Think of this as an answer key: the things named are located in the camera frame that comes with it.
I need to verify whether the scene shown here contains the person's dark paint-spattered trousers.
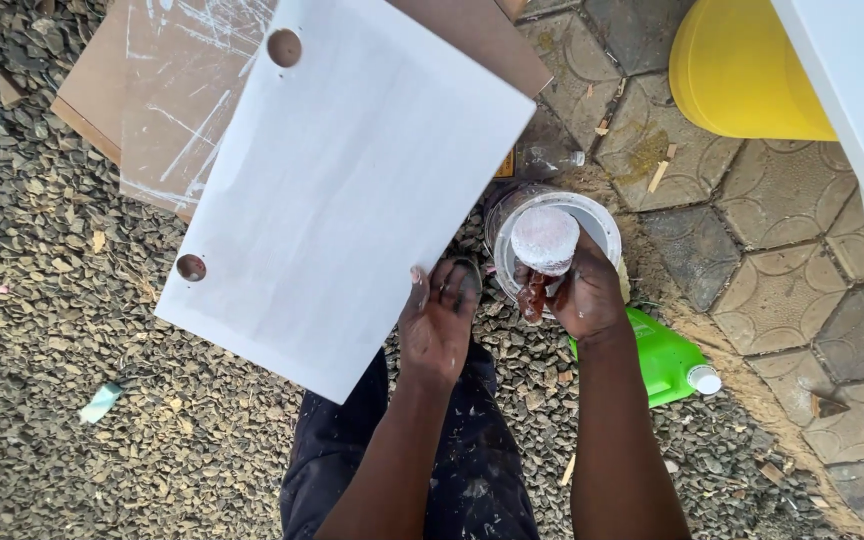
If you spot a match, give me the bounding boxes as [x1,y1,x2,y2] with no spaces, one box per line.
[279,339,541,540]

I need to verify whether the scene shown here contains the brown paint-streaked board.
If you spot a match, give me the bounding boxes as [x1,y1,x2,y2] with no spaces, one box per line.
[51,0,554,224]

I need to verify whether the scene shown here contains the green plastic jerrycan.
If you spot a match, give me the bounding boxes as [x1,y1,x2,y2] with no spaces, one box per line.
[568,306,723,408]

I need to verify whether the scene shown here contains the paint roller with brown handle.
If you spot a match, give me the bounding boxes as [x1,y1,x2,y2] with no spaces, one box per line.
[510,205,582,325]

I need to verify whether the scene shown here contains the white painted board with holes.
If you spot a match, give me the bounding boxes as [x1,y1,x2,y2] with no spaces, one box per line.
[153,0,537,405]

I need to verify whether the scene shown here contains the yellow plastic bucket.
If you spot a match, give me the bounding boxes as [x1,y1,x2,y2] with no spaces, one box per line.
[668,0,840,143]

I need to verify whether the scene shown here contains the person's left hand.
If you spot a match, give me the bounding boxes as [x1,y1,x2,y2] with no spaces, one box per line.
[397,259,482,385]

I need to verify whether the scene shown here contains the white paint bucket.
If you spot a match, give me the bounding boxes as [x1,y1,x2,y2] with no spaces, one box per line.
[484,183,623,319]

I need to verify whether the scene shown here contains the white cabinet panel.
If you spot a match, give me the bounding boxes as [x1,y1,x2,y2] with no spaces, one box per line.
[769,0,864,269]

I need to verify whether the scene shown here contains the person's right hand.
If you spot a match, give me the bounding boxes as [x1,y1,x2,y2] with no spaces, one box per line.
[514,226,630,342]

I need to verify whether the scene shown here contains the light blue paper scrap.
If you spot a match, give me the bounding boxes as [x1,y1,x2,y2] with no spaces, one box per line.
[78,381,125,426]

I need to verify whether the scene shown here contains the clear plastic bottle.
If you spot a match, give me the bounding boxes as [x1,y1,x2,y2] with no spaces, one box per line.
[493,142,587,181]

